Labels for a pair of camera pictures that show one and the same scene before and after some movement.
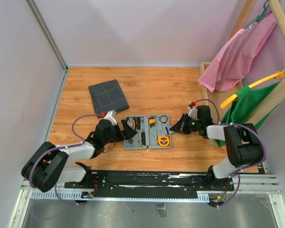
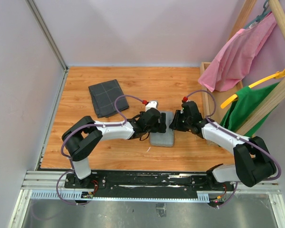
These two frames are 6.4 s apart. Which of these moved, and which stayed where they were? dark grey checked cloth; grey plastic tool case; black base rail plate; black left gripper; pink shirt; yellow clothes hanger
Moved: black left gripper; grey plastic tool case
Stayed: pink shirt; dark grey checked cloth; black base rail plate; yellow clothes hanger
